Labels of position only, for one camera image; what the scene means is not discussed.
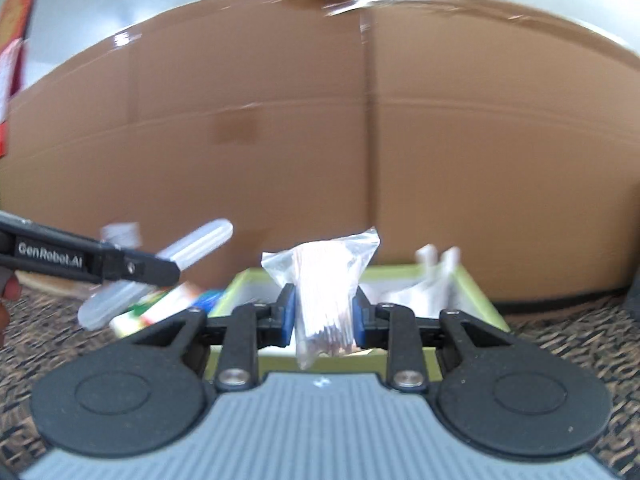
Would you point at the orange box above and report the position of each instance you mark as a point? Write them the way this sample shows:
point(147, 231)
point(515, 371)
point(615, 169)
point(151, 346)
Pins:
point(170, 305)

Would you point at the clear plastic bag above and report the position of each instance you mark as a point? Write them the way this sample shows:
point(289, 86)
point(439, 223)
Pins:
point(325, 280)

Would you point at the large labelled cardboard box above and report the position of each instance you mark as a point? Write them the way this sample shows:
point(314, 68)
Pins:
point(150, 185)

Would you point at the blue mint box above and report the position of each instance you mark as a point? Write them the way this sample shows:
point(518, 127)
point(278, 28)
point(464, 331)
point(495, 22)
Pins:
point(210, 300)

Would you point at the person's left hand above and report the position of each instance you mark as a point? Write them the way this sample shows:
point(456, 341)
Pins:
point(6, 305)

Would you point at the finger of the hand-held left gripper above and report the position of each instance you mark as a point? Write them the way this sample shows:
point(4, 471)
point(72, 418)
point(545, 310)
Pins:
point(145, 270)

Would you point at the lime green cardboard box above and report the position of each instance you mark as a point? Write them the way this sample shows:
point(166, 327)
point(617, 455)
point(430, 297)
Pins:
point(482, 305)

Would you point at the red wall poster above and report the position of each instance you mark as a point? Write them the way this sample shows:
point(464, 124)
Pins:
point(15, 25)

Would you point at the clear plastic tube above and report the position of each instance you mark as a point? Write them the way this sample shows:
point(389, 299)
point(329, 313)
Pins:
point(200, 240)

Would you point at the black letter print mat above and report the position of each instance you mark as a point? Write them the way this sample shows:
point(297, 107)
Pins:
point(575, 330)

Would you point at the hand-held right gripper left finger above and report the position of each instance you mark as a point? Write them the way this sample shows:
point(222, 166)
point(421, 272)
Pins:
point(287, 315)

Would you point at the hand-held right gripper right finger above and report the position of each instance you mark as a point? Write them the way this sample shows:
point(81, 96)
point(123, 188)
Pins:
point(357, 320)

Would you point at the large plain cardboard box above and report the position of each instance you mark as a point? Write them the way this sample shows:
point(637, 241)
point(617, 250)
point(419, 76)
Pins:
point(500, 160)

